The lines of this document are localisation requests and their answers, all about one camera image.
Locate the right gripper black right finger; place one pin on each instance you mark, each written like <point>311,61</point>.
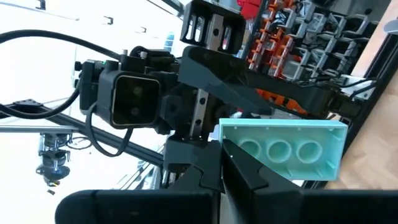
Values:
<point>280,205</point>

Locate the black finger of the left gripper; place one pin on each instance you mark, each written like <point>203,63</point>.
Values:
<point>217,74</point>
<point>177,152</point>

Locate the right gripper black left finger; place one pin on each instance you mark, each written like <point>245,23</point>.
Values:
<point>140,208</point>

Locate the teal toy brick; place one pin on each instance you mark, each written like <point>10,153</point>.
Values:
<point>280,130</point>

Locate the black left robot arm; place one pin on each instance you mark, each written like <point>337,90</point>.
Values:
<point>295,90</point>

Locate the red object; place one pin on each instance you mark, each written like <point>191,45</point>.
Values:
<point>248,7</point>

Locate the hanging metal fixture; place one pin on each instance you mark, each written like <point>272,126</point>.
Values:
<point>53,161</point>

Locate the orange black parts rack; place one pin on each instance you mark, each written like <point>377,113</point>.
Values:
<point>311,37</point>

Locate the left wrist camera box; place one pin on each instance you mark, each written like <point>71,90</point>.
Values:
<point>133,99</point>

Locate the black overhead frame bar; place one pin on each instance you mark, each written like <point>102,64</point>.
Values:
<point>109,140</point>

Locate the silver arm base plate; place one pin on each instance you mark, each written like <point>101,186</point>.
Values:
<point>349,88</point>

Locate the black aluminium table frame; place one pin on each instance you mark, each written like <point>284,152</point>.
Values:
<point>376,81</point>

